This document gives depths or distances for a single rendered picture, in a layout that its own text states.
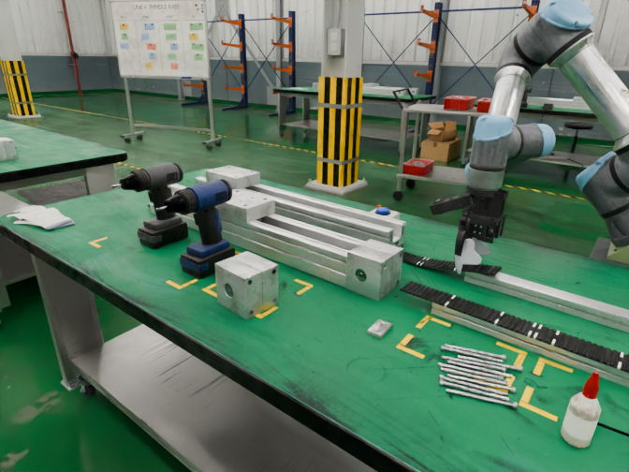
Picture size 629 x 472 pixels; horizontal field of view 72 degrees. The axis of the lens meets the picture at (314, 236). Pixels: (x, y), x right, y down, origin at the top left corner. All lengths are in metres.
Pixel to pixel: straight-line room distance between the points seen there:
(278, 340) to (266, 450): 0.61
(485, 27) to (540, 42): 7.66
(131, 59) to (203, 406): 6.18
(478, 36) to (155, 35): 5.46
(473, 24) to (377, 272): 8.24
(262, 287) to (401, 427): 0.39
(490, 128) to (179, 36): 6.02
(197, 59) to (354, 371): 6.06
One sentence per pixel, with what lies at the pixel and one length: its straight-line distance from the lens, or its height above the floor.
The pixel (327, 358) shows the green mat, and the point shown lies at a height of 0.78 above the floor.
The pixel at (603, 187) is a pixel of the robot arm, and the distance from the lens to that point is 1.40.
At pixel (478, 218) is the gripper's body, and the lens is 1.03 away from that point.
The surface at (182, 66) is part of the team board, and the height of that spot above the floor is 1.13.
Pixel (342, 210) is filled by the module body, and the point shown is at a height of 0.86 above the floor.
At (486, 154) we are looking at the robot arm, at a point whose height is 1.10.
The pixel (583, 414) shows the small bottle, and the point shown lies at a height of 0.84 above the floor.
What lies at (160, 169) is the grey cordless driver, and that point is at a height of 0.99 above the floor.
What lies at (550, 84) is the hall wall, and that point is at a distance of 8.71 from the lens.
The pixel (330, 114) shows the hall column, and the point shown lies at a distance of 4.40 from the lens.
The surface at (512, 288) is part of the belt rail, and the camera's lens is 1.10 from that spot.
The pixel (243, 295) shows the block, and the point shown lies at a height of 0.84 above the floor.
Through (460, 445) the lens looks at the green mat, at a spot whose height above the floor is 0.78.
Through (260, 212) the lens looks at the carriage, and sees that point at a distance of 1.20.
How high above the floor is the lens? 1.28
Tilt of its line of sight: 23 degrees down
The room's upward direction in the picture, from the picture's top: 1 degrees clockwise
